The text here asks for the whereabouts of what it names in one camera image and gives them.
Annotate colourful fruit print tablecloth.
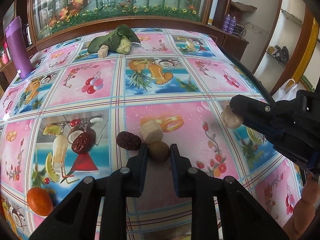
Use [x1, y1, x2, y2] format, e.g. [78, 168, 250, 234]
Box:
[1, 28, 302, 239]

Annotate white plastic bag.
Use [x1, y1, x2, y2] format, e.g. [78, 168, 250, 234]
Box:
[272, 79, 297, 102]

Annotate purple thermos bottle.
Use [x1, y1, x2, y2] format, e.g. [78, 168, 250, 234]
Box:
[5, 16, 33, 79]

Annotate orange mandarin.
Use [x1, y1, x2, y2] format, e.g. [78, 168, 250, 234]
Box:
[27, 187, 53, 217]

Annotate green leafy cauliflower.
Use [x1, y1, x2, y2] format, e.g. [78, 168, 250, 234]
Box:
[87, 24, 141, 54]

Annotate pink bottle on sideboard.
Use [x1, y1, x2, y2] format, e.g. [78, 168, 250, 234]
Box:
[2, 40, 11, 64]

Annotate flower mural glass panel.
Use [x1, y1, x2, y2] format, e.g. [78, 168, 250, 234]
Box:
[31, 0, 209, 40]

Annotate beige cake piece by cauliflower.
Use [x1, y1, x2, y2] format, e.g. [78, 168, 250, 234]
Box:
[97, 45, 109, 58]

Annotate beige cake cube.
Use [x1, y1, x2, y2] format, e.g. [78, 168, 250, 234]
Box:
[221, 105, 244, 129]
[140, 120, 163, 145]

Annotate dark red date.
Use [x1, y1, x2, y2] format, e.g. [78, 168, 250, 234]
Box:
[116, 131, 142, 151]

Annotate person's hand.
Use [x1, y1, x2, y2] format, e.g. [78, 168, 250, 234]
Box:
[283, 174, 319, 239]

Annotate purple bottles on shelf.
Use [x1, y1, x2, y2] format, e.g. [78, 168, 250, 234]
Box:
[222, 14, 236, 34]

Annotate brown kiwi back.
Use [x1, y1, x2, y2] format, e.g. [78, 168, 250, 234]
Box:
[149, 141, 170, 163]

